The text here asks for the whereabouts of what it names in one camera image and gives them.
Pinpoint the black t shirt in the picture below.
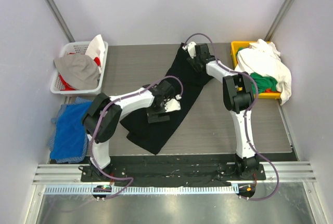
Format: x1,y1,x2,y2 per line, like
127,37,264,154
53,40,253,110
119,42,215,155

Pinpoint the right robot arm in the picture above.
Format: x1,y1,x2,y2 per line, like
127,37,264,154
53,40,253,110
183,42,260,180

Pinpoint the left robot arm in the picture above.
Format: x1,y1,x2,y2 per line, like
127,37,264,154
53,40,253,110
82,80,181,182

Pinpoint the yellow plastic bin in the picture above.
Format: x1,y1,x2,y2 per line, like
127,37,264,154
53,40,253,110
230,41,280,99

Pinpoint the white t shirt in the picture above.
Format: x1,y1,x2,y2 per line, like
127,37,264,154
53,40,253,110
235,39,292,105

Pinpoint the green t shirt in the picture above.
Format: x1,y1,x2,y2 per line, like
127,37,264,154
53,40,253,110
250,73,277,93

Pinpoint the beige grey shirt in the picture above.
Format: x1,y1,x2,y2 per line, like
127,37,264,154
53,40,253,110
54,54,99,90

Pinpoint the white and red garment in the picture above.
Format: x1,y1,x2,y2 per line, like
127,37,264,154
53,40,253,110
59,34,105,90

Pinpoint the solid blue shirt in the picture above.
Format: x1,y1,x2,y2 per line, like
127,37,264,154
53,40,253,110
49,101,93,160

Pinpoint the white plastic laundry basket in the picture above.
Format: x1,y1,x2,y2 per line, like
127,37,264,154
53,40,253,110
50,41,108,96

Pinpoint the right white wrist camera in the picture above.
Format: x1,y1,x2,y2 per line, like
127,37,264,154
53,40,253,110
182,42,197,59

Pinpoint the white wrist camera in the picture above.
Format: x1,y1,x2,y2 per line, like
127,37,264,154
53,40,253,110
164,95,182,113
182,42,197,59

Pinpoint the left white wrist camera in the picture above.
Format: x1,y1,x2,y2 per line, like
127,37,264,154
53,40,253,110
164,95,182,113

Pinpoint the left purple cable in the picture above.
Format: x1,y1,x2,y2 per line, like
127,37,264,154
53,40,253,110
88,76,184,200

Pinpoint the white slotted cable duct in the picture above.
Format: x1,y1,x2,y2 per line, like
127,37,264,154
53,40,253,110
44,184,239,195

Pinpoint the right corner aluminium post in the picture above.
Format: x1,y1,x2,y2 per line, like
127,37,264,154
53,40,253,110
264,0,294,41

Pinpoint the corner aluminium post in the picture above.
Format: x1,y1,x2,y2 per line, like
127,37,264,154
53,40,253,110
45,0,75,42
264,0,294,41

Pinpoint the aluminium rail frame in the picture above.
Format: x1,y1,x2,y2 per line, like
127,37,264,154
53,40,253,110
32,162,316,185

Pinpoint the left corner aluminium post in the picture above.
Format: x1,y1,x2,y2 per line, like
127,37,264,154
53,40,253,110
45,0,75,42

